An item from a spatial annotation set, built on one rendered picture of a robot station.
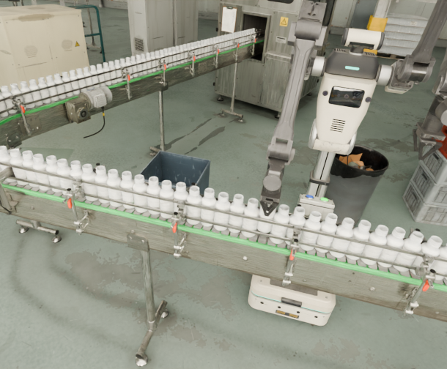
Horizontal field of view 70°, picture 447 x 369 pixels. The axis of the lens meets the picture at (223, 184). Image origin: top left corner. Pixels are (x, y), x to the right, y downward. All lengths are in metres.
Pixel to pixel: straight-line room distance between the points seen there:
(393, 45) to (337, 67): 8.81
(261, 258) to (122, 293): 1.30
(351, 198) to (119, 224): 1.99
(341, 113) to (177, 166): 0.95
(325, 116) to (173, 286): 1.52
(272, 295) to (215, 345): 0.45
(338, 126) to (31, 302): 2.14
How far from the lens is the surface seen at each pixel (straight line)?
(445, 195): 3.44
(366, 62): 1.67
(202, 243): 1.35
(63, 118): 2.65
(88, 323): 2.32
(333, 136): 1.69
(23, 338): 2.39
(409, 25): 10.44
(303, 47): 1.11
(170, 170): 1.99
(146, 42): 7.10
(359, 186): 2.82
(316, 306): 2.15
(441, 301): 1.50
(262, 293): 2.13
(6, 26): 4.95
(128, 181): 1.36
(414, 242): 1.32
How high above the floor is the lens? 1.90
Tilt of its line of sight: 35 degrees down
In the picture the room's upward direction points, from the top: 5 degrees clockwise
